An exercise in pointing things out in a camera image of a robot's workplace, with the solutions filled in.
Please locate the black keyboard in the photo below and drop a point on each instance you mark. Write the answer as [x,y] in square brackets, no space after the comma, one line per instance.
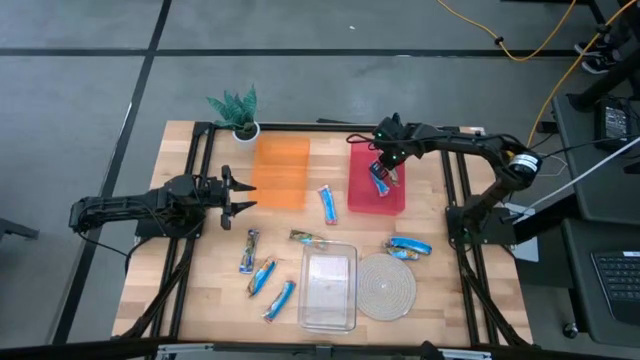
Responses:
[620,285]

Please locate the clear plastic container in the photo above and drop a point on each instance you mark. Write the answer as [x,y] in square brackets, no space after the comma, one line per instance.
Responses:
[327,320]

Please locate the dark grey desk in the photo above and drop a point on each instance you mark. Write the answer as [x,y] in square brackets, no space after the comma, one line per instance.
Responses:
[580,300]
[600,190]

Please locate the black power adapter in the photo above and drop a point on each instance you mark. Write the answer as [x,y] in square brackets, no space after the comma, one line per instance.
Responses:
[615,122]

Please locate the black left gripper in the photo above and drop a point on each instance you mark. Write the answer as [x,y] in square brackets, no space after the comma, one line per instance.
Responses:
[217,195]

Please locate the person's shoe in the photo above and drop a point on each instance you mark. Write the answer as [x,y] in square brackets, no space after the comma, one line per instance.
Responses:
[595,48]
[600,65]

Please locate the red translucent bin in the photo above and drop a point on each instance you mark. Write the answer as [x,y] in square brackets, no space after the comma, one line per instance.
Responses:
[365,200]

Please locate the grey chair base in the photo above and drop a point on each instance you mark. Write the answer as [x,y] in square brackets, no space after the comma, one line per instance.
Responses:
[15,229]

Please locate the blue purple Quaker granola bar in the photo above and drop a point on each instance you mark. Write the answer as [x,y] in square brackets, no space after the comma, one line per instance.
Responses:
[307,239]

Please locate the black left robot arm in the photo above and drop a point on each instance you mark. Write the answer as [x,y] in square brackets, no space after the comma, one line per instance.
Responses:
[125,205]

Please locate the black caster wheel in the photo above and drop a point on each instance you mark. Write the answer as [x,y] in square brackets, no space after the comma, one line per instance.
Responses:
[570,330]

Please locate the black desk leg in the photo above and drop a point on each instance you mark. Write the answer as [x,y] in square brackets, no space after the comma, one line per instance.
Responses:
[610,80]

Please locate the white angled rod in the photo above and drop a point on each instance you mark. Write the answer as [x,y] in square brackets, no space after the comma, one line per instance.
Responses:
[575,182]

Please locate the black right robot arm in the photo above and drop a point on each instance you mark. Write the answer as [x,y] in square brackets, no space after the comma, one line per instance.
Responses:
[470,142]

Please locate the black front crossbar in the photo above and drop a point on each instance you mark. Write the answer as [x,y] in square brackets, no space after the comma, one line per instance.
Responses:
[100,350]

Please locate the white plant pot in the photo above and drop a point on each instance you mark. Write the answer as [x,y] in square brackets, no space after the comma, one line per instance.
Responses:
[246,136]

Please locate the black aluminium table frame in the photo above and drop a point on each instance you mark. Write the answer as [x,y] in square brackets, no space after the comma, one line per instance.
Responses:
[300,126]

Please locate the green artificial plant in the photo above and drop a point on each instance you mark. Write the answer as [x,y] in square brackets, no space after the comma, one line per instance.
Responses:
[235,107]

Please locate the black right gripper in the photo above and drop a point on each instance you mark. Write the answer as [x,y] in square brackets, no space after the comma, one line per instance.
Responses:
[395,140]

